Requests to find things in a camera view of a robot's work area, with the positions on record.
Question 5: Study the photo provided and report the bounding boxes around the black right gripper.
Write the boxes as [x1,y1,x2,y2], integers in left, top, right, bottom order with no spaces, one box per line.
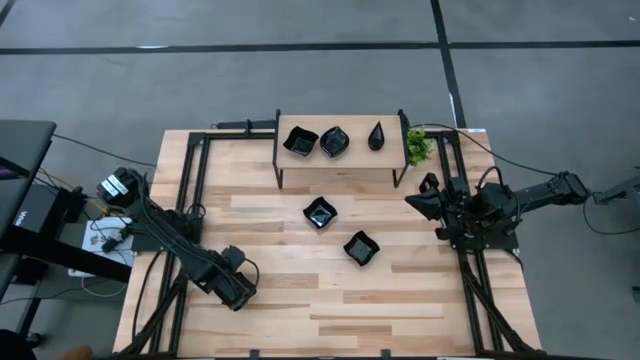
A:
[405,179,474,241]

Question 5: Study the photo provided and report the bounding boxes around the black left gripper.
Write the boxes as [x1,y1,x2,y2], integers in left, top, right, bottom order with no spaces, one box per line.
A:
[192,249,257,312]

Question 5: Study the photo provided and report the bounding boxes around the black teardrop mini plate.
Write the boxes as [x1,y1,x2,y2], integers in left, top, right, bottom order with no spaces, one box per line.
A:
[367,120,386,152]

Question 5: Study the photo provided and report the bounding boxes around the black leaf-shaped mini plate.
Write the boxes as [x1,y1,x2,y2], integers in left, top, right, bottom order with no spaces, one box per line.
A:
[319,125,351,159]

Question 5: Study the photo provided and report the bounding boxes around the stack of black trays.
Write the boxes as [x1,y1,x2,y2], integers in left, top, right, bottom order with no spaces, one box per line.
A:
[282,125,320,157]

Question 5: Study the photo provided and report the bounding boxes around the black square wavy mini plate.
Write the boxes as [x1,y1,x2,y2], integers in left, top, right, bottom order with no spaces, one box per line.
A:
[342,229,381,268]
[302,195,339,231]

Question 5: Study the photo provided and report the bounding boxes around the green plant white pot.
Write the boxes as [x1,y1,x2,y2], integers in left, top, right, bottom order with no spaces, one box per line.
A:
[405,126,435,168]

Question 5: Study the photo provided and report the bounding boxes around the small wooden shelf black legs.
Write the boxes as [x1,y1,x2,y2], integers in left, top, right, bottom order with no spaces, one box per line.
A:
[272,108,412,190]

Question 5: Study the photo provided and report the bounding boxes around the white printed sheet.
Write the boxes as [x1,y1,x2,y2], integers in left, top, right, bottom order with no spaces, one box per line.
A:
[81,216,137,267]

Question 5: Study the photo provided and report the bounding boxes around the grey metal stand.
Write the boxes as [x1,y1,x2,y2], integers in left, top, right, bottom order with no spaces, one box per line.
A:
[593,167,640,207]

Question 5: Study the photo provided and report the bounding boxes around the black computer case white logo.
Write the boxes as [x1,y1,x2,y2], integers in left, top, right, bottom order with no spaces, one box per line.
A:
[12,182,69,236]

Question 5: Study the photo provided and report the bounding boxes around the person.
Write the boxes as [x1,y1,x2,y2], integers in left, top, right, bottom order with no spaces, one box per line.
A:
[0,328,94,360]

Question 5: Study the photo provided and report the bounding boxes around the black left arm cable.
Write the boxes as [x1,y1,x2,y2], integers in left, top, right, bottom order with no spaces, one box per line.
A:
[243,257,262,290]

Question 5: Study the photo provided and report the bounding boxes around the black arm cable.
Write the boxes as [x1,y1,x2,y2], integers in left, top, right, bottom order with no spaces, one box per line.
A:
[243,257,262,290]
[475,164,505,194]

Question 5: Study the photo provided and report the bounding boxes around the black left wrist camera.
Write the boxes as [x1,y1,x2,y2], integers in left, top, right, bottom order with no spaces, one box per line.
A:
[219,244,247,269]

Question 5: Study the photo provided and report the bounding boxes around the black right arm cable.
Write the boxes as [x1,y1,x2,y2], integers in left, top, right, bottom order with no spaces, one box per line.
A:
[475,164,505,194]

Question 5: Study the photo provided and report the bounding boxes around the thin black power cable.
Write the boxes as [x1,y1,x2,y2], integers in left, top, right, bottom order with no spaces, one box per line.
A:
[409,123,561,177]

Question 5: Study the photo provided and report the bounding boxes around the black aluminium table frame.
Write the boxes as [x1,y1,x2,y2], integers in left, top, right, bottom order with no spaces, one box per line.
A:
[113,127,547,360]

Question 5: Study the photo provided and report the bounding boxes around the black looped floor cable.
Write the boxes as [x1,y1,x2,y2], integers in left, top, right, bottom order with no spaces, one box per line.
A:
[581,189,640,236]

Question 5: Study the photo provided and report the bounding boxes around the thin black floor cable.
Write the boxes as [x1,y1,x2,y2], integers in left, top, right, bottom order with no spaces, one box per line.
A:
[51,132,159,169]

